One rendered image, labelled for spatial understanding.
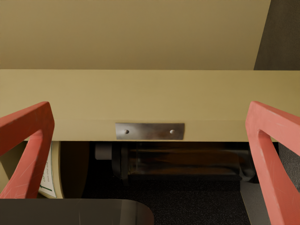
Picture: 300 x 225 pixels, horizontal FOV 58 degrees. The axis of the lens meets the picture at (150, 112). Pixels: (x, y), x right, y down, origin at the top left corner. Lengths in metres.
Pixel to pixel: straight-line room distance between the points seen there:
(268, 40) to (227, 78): 0.32
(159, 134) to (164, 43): 0.44
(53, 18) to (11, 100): 0.40
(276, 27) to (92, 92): 0.44
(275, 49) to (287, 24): 0.06
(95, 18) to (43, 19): 0.12
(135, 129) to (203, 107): 0.08
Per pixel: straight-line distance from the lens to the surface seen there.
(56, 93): 0.33
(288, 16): 0.60
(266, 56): 0.67
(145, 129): 0.28
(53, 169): 0.38
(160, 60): 0.71
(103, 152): 0.43
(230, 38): 0.72
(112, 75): 0.35
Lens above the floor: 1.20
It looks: level
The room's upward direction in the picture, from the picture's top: 90 degrees counter-clockwise
